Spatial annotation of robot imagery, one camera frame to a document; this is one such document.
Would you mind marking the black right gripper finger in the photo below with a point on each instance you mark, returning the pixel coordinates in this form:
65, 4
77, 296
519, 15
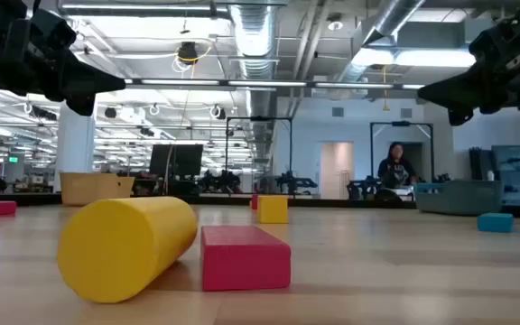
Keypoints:
463, 92
460, 116

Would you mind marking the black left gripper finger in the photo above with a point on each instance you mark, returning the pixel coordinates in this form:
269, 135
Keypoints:
90, 79
83, 104

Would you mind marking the blue rectangular foam block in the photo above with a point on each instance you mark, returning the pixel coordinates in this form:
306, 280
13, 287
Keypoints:
494, 223

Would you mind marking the yellow foam cylinder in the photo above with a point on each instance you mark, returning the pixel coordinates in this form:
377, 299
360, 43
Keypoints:
120, 246

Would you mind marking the small red foam block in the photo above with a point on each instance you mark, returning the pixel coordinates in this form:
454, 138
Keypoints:
254, 202

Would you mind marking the large red rectangular block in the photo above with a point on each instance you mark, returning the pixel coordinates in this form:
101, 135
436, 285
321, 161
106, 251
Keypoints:
242, 262

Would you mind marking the black background robot arm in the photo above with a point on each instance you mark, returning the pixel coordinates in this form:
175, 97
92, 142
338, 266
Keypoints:
221, 180
296, 182

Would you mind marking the white building column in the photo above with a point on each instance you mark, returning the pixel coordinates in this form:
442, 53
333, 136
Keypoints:
75, 149

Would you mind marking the grey computer monitor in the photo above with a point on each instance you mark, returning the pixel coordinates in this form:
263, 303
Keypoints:
510, 155

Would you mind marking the white bottle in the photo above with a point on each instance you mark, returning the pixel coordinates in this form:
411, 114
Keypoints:
490, 176

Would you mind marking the teal plastic bin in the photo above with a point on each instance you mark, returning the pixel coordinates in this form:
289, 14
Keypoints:
458, 198

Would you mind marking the person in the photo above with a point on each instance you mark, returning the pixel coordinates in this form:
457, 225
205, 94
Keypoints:
395, 169

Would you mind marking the yellow plastic bin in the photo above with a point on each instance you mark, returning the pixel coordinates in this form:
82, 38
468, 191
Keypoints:
88, 189

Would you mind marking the green exit sign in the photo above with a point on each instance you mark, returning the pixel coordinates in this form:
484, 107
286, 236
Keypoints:
13, 159

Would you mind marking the black ceiling device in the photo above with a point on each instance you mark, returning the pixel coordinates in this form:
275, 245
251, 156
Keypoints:
188, 52

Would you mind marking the black monitor screen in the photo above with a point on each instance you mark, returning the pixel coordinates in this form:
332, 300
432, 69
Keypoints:
183, 160

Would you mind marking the white door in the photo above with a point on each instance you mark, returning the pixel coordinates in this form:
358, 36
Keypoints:
336, 169

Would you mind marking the long ceiling light bar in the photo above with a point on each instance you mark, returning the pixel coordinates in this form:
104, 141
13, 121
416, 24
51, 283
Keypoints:
264, 83

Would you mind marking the yellow foam cube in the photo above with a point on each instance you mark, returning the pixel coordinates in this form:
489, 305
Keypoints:
273, 210

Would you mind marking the wall air vent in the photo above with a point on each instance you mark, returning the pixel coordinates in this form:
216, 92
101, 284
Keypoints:
338, 112
405, 113

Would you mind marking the black metal frame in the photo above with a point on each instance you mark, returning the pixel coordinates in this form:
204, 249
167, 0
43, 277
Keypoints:
400, 123
260, 118

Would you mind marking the silver ventilation duct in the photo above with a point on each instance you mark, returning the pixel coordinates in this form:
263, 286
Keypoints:
255, 31
391, 18

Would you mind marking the black table edge rail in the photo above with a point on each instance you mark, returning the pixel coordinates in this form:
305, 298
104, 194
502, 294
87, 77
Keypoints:
332, 203

